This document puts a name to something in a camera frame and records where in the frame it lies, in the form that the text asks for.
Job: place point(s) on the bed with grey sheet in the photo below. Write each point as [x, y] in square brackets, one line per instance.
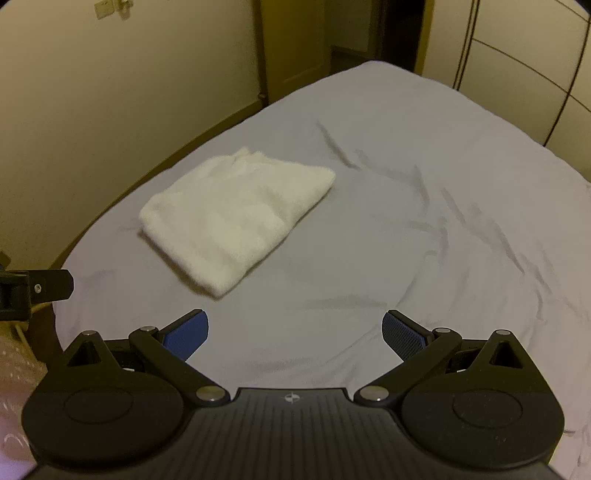
[392, 240]

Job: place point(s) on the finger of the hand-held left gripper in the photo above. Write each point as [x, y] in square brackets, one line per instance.
[46, 285]

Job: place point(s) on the cream wardrobe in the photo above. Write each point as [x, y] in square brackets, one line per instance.
[517, 69]

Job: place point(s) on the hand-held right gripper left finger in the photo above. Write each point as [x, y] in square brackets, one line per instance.
[187, 334]

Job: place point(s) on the white patterned towel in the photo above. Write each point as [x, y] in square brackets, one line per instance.
[231, 221]

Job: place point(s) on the wooden door frame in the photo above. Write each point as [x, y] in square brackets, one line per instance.
[379, 27]

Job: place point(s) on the wall socket with plug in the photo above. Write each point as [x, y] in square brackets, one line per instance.
[123, 4]

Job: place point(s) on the pinkish textured cloth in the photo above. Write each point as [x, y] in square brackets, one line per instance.
[16, 392]

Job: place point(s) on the wall switch plate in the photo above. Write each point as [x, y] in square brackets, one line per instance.
[102, 8]

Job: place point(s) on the wooden door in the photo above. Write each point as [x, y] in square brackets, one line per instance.
[298, 46]

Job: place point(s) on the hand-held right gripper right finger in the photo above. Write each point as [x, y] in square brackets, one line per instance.
[401, 334]

